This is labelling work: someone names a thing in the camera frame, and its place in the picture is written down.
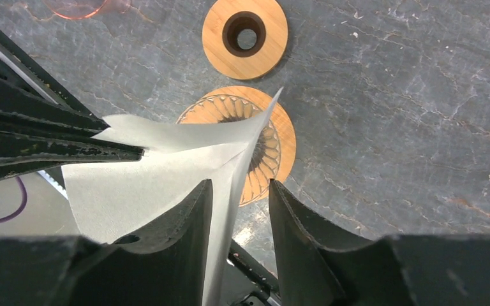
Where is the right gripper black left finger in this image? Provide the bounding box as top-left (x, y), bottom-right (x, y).
top-left (69, 180), bottom-right (213, 305)

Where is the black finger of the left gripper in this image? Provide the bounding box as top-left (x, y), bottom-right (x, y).
top-left (0, 131), bottom-right (144, 180)
top-left (0, 78), bottom-right (108, 136)

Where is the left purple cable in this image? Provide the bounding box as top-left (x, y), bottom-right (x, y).
top-left (0, 176), bottom-right (29, 226)

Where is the wooden ring stand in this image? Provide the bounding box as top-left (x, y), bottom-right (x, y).
top-left (177, 85), bottom-right (296, 207)
top-left (202, 0), bottom-right (289, 80)

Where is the white paper coffee filter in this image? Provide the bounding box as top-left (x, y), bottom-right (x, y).
top-left (63, 97), bottom-right (278, 305)

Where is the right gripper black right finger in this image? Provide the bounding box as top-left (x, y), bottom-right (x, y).
top-left (269, 180), bottom-right (380, 305)

